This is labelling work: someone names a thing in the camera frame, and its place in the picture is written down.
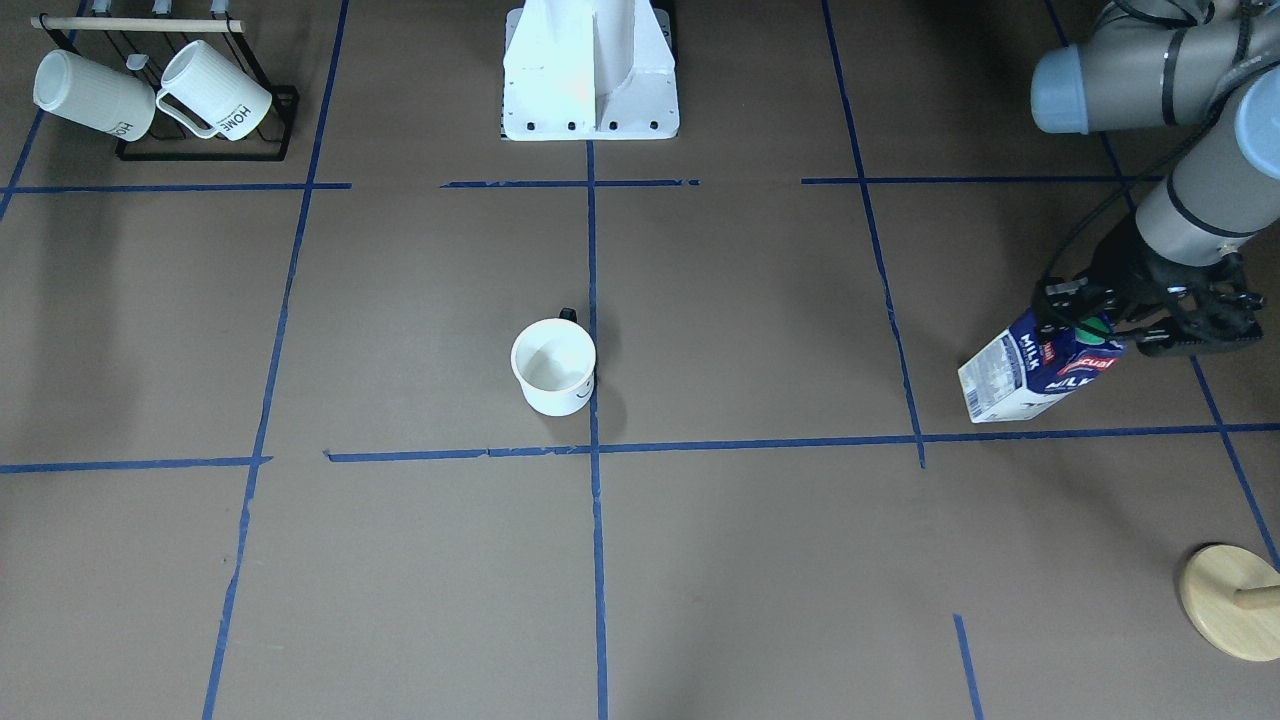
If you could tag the white ribbed mug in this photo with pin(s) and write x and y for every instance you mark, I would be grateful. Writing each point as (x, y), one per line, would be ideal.
(210, 95)
(98, 97)

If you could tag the black wire mug rack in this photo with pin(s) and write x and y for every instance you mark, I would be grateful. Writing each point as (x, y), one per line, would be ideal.
(143, 46)

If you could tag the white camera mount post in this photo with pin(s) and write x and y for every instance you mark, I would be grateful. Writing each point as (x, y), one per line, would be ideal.
(590, 71)

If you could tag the wooden mug tree stand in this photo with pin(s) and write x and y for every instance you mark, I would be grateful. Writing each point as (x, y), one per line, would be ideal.
(1231, 596)

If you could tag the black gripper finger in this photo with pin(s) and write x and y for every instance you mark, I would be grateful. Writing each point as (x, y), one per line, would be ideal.
(1079, 305)

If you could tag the blue white milk carton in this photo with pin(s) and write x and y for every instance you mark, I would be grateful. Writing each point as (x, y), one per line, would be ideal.
(1021, 373)

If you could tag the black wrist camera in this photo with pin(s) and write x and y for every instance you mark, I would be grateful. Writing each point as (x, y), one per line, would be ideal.
(1210, 309)

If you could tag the white smiley face mug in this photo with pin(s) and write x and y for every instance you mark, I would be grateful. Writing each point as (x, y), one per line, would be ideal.
(554, 361)

